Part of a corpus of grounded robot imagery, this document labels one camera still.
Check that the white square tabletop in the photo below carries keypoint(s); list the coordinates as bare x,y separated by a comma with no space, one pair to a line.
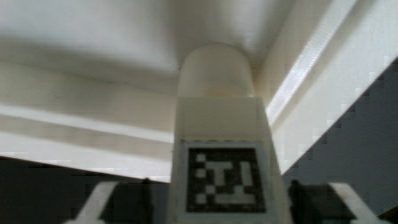
90,56

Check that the white leg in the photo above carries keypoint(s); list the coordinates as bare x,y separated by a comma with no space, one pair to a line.
225,184

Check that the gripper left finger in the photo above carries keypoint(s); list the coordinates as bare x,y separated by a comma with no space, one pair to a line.
88,214

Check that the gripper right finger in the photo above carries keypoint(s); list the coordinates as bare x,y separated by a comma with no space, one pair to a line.
364,215

